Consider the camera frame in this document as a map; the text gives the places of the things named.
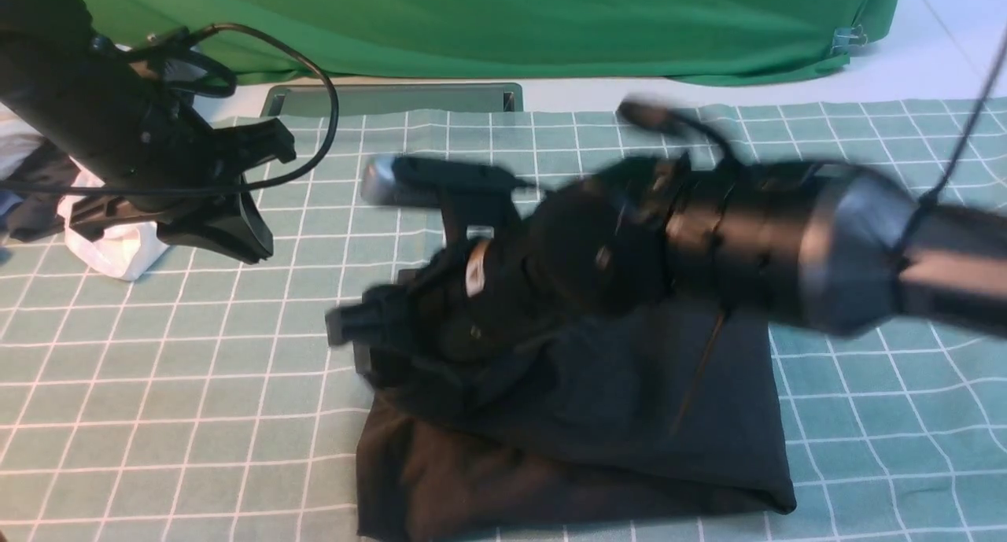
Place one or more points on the gray metal cable tray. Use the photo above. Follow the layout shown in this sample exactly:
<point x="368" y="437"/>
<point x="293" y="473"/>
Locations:
<point x="311" y="100"/>

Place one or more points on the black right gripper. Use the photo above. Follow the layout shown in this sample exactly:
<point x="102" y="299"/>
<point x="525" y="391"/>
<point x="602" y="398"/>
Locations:
<point x="590" y="250"/>

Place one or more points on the white crumpled garment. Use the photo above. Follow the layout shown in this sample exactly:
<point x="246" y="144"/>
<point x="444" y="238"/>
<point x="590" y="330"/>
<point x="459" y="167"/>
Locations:
<point x="126" y="254"/>

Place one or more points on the green checkered table mat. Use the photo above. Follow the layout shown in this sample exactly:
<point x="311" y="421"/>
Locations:
<point x="202" y="403"/>

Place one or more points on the metal binder clip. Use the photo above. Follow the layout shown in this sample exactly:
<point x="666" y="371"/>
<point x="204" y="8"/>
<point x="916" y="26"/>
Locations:
<point x="846" y="39"/>

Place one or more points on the green backdrop cloth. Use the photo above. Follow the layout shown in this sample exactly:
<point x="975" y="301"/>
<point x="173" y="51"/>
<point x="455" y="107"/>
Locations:
<point x="715" y="43"/>

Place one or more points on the dark crumpled garment in pile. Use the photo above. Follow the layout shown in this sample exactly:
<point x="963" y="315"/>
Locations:
<point x="27" y="216"/>

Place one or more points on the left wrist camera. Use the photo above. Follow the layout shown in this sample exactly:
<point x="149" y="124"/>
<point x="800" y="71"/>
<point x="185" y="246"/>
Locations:
<point x="173" y="59"/>

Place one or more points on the dark gray long-sleeve top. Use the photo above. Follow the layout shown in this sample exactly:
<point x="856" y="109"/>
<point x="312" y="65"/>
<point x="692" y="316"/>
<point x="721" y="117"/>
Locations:
<point x="600" y="424"/>

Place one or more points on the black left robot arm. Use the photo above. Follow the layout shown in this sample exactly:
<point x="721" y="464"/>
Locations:
<point x="49" y="39"/>

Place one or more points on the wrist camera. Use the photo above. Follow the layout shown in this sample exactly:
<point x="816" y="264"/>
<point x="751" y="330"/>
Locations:
<point x="173" y="59"/>
<point x="467" y="194"/>

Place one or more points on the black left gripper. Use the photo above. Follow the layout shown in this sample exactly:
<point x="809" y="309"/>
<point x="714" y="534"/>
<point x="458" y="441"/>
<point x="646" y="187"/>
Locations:
<point x="159" y="162"/>

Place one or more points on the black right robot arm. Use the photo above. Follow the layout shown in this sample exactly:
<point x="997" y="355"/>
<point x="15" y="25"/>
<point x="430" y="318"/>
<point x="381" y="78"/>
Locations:
<point x="826" y="246"/>

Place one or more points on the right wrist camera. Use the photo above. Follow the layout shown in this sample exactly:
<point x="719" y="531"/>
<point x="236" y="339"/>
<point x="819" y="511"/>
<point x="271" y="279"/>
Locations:
<point x="467" y="194"/>

